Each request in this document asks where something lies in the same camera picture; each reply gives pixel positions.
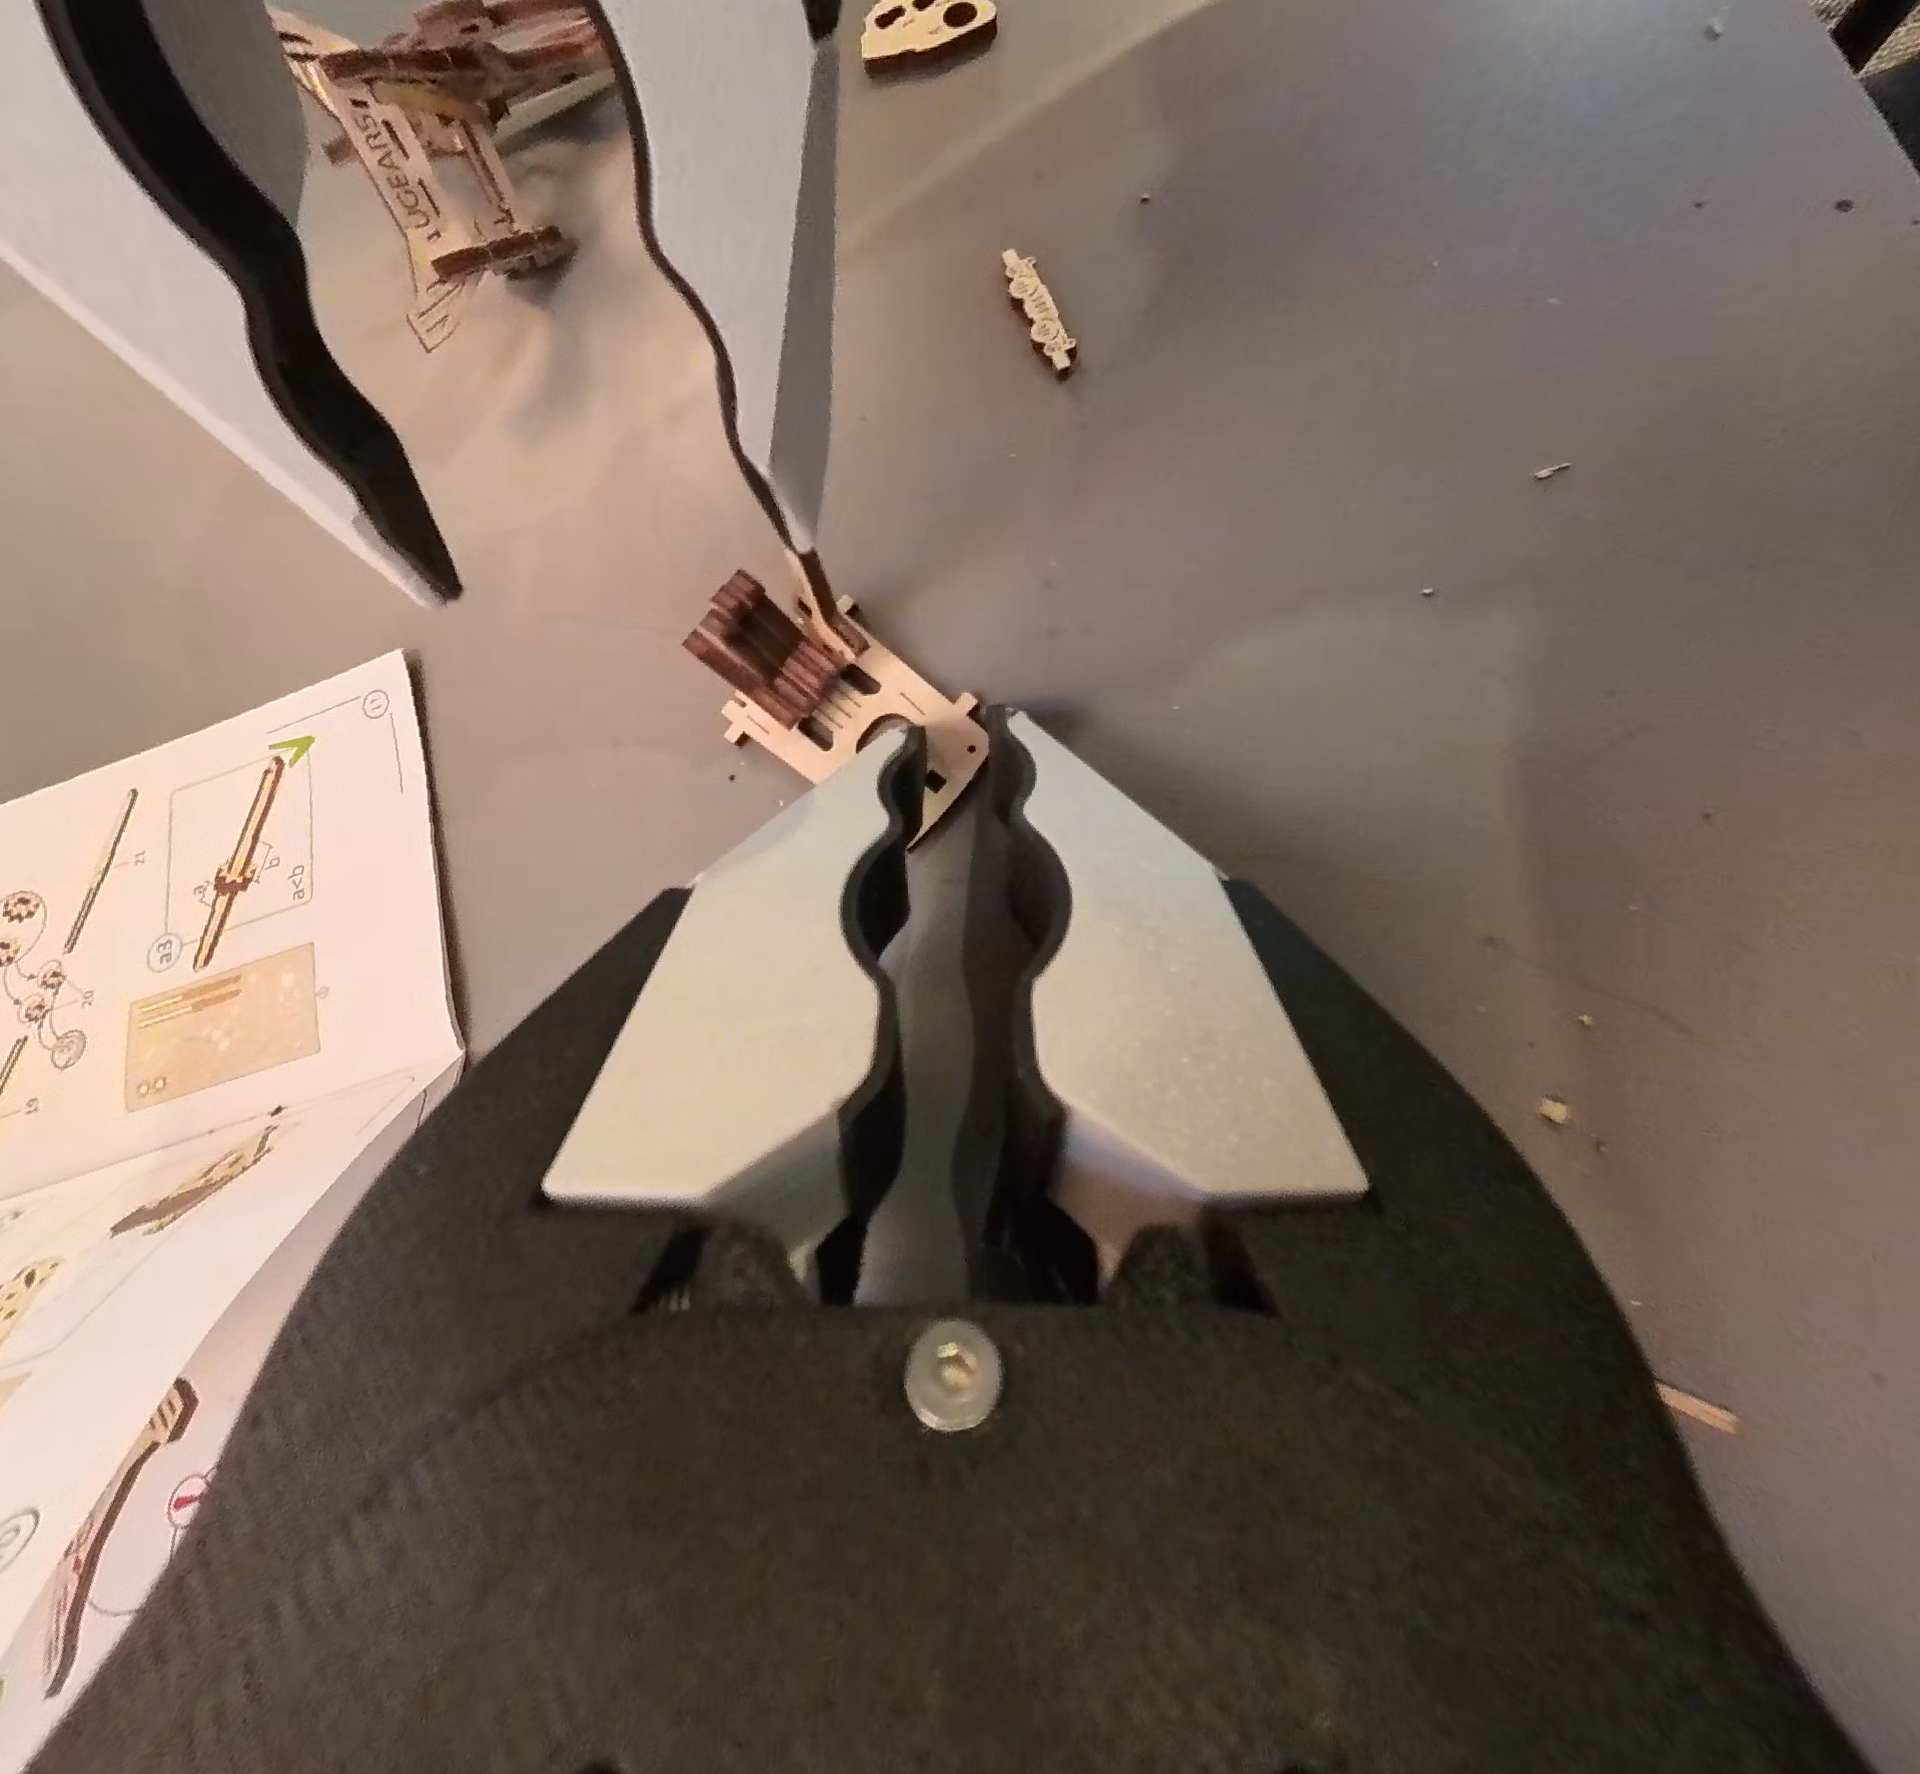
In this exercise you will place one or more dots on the assembly instruction booklet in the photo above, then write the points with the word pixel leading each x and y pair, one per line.
pixel 225 903

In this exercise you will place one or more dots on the brown wooden gear stack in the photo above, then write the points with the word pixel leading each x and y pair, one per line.
pixel 751 648

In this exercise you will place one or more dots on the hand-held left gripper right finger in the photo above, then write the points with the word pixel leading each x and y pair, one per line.
pixel 1185 1056

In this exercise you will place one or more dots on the pale wooden plate part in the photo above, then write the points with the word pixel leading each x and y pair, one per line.
pixel 948 761

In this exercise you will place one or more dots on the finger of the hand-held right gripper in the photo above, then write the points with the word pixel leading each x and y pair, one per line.
pixel 90 199
pixel 721 79

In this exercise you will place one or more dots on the small engraved wooden strip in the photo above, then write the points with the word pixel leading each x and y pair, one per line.
pixel 1044 319

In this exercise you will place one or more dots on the thin brown wooden stick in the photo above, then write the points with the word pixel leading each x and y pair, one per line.
pixel 823 597

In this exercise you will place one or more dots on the wooden model frame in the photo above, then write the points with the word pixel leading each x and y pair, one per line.
pixel 450 199

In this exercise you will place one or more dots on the oval wooden part with holes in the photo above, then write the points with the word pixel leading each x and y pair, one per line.
pixel 900 42

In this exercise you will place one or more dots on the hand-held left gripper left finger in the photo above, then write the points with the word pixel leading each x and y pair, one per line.
pixel 707 1056

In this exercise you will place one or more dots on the black chair leg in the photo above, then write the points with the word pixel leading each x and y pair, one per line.
pixel 1883 4

